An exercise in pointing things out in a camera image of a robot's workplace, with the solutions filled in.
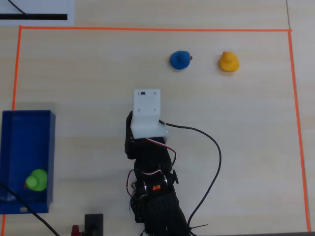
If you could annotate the green rubber duck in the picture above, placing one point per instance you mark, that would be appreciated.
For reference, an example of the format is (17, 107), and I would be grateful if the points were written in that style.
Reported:
(37, 180)

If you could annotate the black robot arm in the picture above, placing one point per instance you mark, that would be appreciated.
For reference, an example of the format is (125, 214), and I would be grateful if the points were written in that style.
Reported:
(160, 201)

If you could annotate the blue rubber duck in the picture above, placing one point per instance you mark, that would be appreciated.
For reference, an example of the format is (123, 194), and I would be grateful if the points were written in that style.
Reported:
(180, 60)

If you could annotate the blue plastic box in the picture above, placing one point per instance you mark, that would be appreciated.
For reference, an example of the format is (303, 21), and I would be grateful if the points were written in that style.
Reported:
(24, 137)

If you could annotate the yellow rubber duck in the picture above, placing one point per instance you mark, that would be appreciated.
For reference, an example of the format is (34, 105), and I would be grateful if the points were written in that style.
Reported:
(229, 62)

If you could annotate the black table clamp block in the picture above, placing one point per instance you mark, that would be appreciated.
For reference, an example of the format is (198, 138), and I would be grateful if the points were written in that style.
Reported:
(93, 225)

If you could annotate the orange tape strip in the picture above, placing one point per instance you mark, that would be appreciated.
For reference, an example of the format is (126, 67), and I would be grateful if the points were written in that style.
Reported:
(16, 68)
(297, 123)
(147, 29)

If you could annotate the black strip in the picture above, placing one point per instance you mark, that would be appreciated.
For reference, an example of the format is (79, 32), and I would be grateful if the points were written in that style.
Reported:
(44, 17)

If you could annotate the white paper sheet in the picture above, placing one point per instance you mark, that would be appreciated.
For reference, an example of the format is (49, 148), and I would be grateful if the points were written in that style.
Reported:
(49, 7)

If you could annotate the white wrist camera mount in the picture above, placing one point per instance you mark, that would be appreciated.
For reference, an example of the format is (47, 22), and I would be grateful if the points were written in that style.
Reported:
(146, 110)

